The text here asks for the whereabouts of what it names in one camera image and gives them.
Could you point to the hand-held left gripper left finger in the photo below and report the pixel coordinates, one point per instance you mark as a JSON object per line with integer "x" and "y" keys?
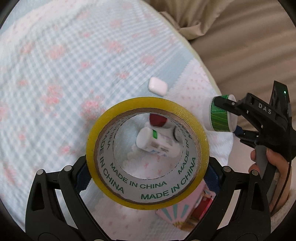
{"x": 82, "y": 178}

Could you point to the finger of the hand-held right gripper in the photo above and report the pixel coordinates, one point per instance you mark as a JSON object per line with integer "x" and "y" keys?
{"x": 227, "y": 104}
{"x": 245, "y": 136}

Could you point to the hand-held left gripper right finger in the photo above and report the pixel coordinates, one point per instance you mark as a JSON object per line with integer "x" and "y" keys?
{"x": 211, "y": 176}

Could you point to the white jar with green label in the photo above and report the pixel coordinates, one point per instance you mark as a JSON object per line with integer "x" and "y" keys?
{"x": 219, "y": 120}

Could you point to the yellow packing tape roll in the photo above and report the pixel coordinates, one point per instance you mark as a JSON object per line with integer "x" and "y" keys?
{"x": 148, "y": 151}

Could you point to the person's right forearm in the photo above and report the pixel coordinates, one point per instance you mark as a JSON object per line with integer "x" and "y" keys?
{"x": 283, "y": 206}

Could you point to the person's right hand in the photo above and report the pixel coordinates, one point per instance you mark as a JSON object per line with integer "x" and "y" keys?
{"x": 278, "y": 176}

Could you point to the pink printed card box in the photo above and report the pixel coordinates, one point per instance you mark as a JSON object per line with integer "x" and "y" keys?
{"x": 185, "y": 208}

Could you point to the white bottle with green label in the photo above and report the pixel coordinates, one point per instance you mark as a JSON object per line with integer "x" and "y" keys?
{"x": 157, "y": 142}

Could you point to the beige bedsheet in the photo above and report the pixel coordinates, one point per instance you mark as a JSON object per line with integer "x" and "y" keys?
{"x": 235, "y": 34}

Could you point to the red and white small container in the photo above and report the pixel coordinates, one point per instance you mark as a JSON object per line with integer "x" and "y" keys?
{"x": 159, "y": 120}

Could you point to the white earbud case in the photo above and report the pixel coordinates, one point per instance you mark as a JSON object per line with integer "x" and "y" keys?
{"x": 158, "y": 86}

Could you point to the blue checked blanket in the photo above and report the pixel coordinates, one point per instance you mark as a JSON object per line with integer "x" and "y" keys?
{"x": 81, "y": 76}

